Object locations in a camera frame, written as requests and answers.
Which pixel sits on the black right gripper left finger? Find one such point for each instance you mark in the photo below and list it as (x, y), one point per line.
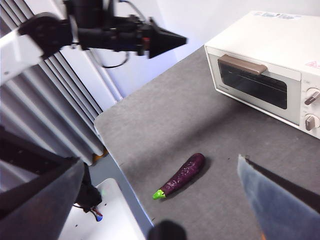
(37, 212)

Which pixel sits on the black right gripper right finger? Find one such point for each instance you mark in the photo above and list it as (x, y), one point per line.
(287, 215)

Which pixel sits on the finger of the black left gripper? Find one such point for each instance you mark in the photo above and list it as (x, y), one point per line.
(162, 33)
(160, 46)

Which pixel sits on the purple eggplant with green stem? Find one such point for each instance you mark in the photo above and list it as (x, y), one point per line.
(182, 175)

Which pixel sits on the beige round oven knob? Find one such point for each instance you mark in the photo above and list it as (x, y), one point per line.
(312, 97)
(310, 122)

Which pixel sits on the white Toshiba toaster oven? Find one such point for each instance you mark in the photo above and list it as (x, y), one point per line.
(262, 37)

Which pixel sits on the black base block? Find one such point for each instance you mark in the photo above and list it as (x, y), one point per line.
(88, 192)

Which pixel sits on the small orange part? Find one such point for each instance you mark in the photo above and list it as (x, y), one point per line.
(98, 158)

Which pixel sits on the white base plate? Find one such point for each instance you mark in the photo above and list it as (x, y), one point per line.
(112, 215)

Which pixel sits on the silver aluminium frame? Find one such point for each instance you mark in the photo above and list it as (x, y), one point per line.
(62, 100)

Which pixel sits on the black round camera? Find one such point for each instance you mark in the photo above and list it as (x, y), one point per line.
(167, 231)

